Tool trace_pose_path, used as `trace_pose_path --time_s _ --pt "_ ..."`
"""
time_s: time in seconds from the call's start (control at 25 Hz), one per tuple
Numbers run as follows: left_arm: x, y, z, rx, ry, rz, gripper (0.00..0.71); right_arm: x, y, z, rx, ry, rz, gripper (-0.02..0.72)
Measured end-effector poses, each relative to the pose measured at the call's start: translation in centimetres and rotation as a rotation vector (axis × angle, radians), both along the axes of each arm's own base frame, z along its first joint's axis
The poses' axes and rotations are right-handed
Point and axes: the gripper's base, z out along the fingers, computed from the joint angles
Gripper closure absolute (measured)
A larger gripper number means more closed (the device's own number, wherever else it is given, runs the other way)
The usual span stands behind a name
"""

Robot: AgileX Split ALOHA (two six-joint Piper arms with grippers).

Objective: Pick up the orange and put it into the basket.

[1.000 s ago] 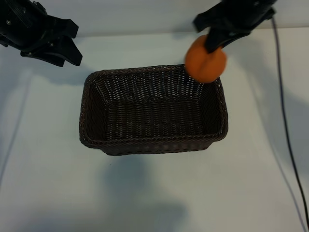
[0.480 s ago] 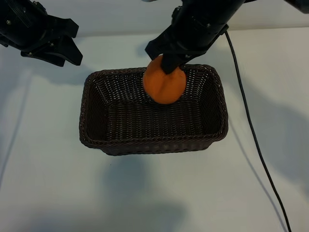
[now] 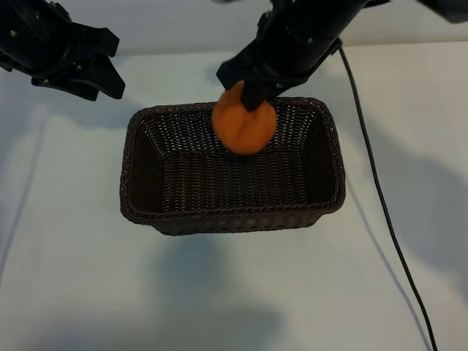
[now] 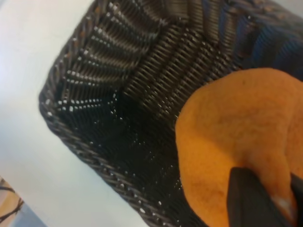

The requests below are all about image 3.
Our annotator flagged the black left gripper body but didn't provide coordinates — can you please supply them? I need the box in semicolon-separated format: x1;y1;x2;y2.
0;0;80;80

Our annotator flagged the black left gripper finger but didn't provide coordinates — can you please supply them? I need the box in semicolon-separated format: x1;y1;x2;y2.
71;23;120;59
30;53;126;102

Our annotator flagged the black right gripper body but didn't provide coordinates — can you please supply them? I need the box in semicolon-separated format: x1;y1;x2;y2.
252;0;366;80

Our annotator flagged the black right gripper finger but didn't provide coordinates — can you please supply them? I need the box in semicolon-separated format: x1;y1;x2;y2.
215;45;274;113
271;74;316;99

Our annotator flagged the dark brown woven wicker basket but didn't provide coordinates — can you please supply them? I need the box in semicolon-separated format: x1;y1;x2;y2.
118;96;347;237

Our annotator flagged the orange with knobbed top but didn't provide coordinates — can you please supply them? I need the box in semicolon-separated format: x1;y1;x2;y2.
211;80;278;157

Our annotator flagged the thin black cable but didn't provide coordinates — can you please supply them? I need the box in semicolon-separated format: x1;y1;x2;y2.
336;43;439;351

